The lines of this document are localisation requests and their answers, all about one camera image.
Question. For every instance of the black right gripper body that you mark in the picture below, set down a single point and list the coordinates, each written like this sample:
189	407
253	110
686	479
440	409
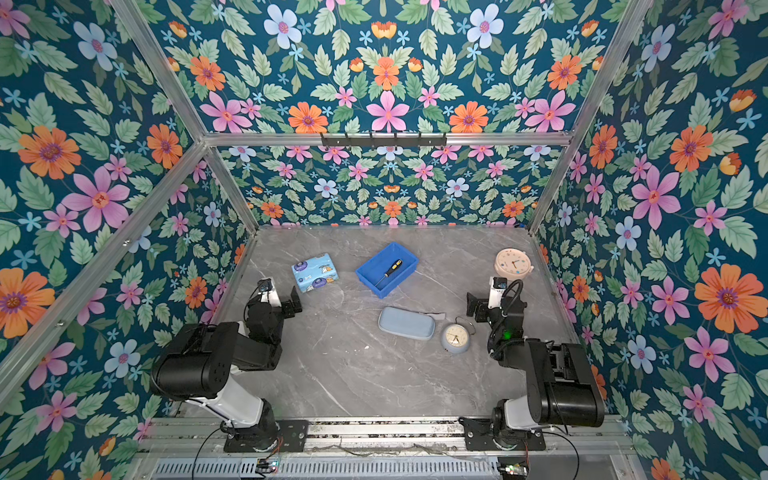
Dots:
486	315

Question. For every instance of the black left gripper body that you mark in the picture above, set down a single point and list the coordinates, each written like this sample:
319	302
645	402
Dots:
280	314

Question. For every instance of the black yellow screwdriver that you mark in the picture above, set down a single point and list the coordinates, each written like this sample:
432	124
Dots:
392	269

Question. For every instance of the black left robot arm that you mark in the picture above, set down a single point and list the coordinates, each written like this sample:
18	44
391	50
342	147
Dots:
199	364

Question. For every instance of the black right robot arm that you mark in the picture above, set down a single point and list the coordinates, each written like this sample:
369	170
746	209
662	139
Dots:
560	389

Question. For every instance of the blue plastic bin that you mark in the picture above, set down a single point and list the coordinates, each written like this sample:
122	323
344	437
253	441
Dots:
373	269

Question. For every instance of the grey round alarm clock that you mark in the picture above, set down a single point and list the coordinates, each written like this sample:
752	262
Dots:
457	334

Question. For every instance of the pink round alarm clock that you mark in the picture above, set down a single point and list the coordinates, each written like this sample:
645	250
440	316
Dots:
513	264

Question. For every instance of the blue tissue pack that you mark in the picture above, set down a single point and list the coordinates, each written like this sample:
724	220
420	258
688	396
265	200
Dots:
314	273

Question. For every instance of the light blue glasses case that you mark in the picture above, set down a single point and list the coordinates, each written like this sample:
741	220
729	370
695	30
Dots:
406	323

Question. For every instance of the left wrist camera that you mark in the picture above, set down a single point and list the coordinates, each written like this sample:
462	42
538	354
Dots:
266	292

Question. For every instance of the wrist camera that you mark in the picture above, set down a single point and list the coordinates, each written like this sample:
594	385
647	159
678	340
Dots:
498	286
266	292

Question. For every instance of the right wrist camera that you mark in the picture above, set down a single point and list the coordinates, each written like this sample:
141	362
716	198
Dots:
498	286

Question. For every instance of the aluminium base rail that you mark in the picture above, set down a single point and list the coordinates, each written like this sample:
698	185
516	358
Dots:
447	447

